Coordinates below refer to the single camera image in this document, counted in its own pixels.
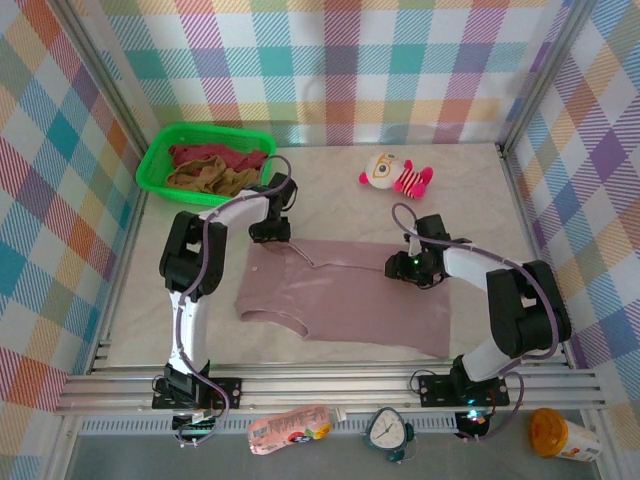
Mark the mauve tank top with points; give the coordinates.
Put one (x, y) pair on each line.
(350, 305)

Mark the tan tank top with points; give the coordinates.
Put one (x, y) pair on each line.
(200, 177)

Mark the maroon tank top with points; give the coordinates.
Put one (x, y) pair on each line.
(200, 152)

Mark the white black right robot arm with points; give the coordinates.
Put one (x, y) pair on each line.
(465, 267)

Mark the plush doll with glasses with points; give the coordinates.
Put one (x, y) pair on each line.
(382, 172)

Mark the green plastic basket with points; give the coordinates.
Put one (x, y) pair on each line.
(155, 170)

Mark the small controller board with led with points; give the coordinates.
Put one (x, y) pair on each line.
(475, 420)

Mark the teal alarm clock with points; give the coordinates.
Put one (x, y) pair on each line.
(385, 430)

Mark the pink snack pouch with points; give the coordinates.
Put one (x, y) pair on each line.
(290, 430)

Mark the green circuit board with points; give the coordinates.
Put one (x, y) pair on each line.
(197, 427)

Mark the cup with orange lid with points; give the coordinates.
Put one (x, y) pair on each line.
(555, 432)

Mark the aluminium side rail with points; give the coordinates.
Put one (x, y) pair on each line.
(133, 225)
(520, 200)

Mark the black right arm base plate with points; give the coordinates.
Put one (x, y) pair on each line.
(435, 390)

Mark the long aluminium frame rail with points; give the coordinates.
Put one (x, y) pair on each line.
(325, 387)

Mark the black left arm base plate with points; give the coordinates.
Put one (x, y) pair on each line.
(227, 390)

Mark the aluminium corner post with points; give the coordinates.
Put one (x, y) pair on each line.
(547, 65)
(102, 65)

